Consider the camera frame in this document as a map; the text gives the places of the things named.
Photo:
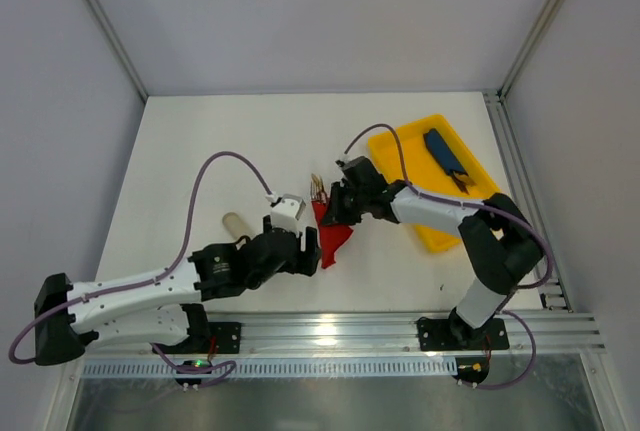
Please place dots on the yellow plastic bin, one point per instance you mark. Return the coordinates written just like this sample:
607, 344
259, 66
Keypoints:
423, 166

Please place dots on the aluminium mounting rail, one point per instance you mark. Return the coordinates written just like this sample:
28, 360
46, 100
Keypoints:
394, 333

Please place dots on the controller board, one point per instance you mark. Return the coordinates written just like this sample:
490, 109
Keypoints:
471, 371
186, 376

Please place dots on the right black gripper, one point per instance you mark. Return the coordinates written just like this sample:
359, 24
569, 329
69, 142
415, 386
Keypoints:
345, 199

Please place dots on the left controller board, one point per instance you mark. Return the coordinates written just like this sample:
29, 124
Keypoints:
186, 376

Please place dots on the left aluminium frame post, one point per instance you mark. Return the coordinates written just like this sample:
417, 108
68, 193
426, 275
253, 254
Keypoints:
112, 38

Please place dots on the right aluminium frame post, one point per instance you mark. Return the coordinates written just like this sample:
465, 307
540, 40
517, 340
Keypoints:
538, 30

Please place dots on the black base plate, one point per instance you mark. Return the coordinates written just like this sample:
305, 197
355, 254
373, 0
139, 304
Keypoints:
449, 334
226, 336

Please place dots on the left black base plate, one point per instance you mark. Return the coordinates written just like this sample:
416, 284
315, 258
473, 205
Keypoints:
226, 336

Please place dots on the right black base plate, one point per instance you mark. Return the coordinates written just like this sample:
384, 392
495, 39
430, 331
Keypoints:
449, 334

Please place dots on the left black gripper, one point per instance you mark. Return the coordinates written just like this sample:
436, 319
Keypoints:
302, 252

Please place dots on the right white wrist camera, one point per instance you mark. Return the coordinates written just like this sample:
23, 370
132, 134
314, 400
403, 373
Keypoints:
342, 160

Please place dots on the slotted cable duct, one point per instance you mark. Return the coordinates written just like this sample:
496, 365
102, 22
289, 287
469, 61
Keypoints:
291, 368

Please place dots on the right controller board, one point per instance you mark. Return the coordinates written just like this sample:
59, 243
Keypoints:
471, 371

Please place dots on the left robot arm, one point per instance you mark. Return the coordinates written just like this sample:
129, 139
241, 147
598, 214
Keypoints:
166, 311

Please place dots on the red paper napkin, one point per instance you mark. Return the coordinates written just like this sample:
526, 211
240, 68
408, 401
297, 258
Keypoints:
331, 238

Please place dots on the aluminium frame post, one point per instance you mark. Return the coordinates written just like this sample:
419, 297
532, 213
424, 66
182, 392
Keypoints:
112, 38
538, 30

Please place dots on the right side aluminium rail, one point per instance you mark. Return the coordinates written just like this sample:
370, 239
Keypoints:
553, 294

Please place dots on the silver fork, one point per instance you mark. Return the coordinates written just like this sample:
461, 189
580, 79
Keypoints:
317, 190

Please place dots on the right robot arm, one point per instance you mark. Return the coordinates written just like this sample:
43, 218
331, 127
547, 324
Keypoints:
500, 245

